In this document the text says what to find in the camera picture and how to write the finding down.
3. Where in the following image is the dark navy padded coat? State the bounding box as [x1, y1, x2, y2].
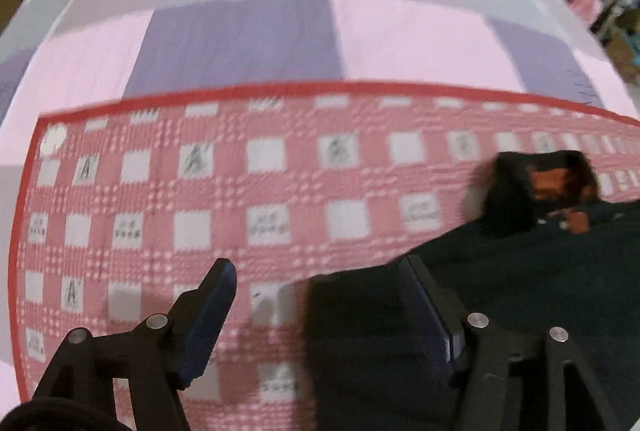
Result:
[304, 150, 639, 430]

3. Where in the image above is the red white checkered blanket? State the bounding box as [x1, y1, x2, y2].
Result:
[9, 83, 639, 430]

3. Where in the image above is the small printed cardboard box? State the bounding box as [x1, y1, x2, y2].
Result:
[605, 30, 639, 85]

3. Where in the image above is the pink purple patchwork bed quilt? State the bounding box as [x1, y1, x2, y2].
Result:
[0, 0, 640, 412]

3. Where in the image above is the pink plush bag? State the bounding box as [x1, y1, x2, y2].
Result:
[570, 0, 603, 27]

